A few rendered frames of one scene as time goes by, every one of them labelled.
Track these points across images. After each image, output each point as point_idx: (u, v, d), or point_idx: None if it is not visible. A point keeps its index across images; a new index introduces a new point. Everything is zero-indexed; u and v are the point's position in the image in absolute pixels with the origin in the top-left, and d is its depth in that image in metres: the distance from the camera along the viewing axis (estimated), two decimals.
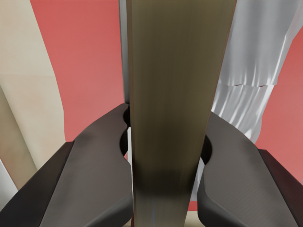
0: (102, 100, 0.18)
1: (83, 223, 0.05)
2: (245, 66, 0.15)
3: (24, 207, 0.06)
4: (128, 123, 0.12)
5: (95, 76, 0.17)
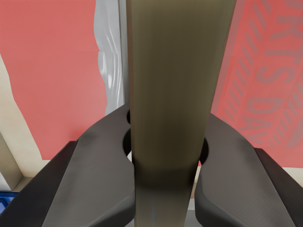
0: (34, 66, 0.25)
1: (85, 222, 0.05)
2: None
3: (27, 205, 0.06)
4: None
5: (26, 47, 0.23)
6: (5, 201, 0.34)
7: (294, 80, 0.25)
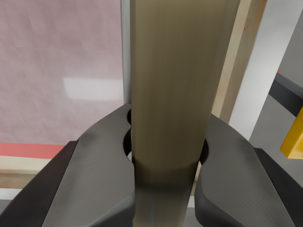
0: None
1: (85, 222, 0.05)
2: None
3: (28, 205, 0.06)
4: None
5: None
6: None
7: None
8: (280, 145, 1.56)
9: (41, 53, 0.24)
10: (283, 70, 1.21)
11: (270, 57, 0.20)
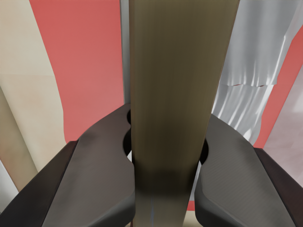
0: (101, 100, 0.18)
1: (85, 222, 0.05)
2: (245, 66, 0.15)
3: (28, 205, 0.06)
4: None
5: (95, 76, 0.17)
6: None
7: None
8: None
9: None
10: None
11: None
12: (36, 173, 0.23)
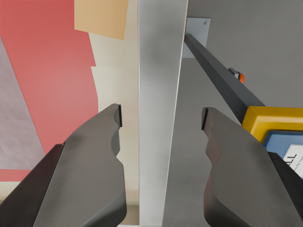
0: None
1: (76, 225, 0.05)
2: None
3: (14, 212, 0.05)
4: (119, 123, 0.12)
5: None
6: None
7: None
8: None
9: None
10: (268, 74, 1.17)
11: (163, 74, 0.16)
12: None
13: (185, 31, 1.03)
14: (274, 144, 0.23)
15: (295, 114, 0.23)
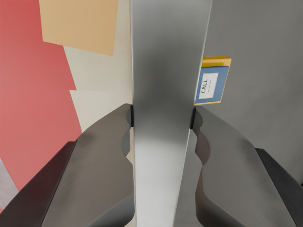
0: None
1: (84, 222, 0.05)
2: None
3: (26, 206, 0.06)
4: (130, 123, 0.12)
5: None
6: None
7: None
8: None
9: None
10: None
11: (170, 108, 0.11)
12: None
13: None
14: None
15: (203, 58, 0.45)
